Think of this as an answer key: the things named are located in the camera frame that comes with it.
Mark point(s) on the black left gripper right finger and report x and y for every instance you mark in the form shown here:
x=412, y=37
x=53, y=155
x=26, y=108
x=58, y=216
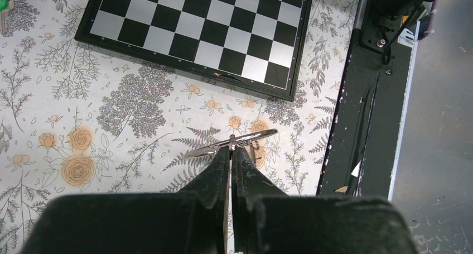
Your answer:
x=267, y=220

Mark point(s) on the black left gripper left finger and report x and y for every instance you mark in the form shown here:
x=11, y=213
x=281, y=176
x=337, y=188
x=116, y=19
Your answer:
x=191, y=220

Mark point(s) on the silver keyring with clips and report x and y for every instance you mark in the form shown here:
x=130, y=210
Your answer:
x=231, y=144

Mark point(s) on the green key tag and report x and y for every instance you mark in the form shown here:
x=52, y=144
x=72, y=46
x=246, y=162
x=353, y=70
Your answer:
x=6, y=6

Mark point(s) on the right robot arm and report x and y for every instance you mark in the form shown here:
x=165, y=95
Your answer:
x=383, y=22

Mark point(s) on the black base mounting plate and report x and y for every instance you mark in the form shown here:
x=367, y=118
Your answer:
x=362, y=153

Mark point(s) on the floral patterned table mat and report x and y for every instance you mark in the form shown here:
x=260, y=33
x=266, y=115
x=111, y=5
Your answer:
x=79, y=119

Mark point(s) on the black white chessboard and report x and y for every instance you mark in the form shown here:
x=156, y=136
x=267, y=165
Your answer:
x=253, y=44

